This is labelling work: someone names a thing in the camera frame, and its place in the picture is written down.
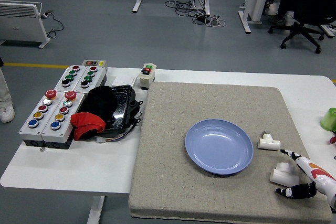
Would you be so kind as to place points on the black office chair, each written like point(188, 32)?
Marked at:
point(315, 3)

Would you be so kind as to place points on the small grey switch box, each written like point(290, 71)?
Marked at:
point(94, 63)

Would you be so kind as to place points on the white panel heater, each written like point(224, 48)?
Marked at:
point(18, 22)

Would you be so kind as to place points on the white table leg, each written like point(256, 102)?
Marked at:
point(95, 209)

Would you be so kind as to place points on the blue plate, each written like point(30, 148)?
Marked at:
point(219, 148)

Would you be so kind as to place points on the small white tee metal nut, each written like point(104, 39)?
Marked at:
point(268, 144)

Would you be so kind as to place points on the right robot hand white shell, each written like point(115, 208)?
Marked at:
point(312, 172)

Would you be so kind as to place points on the black cloth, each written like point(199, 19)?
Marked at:
point(101, 102)

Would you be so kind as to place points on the cream switch box green red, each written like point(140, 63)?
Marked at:
point(147, 76)

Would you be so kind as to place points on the black plastic tray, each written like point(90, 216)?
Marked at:
point(122, 103)

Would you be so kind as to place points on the grey-brown mat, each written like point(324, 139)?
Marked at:
point(168, 176)

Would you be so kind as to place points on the large white pipe tee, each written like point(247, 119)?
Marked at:
point(281, 177)

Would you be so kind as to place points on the green cup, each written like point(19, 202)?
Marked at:
point(329, 120)

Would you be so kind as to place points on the small red object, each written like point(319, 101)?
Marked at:
point(334, 139)

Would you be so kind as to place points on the standing person's leg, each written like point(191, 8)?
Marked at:
point(5, 95)

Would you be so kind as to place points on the red cloth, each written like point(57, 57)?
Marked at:
point(86, 123)

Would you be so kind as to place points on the white paper card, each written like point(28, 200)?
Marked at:
point(123, 80)

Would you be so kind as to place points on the four-button control box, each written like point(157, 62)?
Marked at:
point(68, 77)
point(89, 77)

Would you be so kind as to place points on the five-button box with emergency stop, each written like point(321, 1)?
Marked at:
point(61, 133)
point(31, 132)

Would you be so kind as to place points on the white desk leg with foot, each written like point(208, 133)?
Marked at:
point(244, 23)

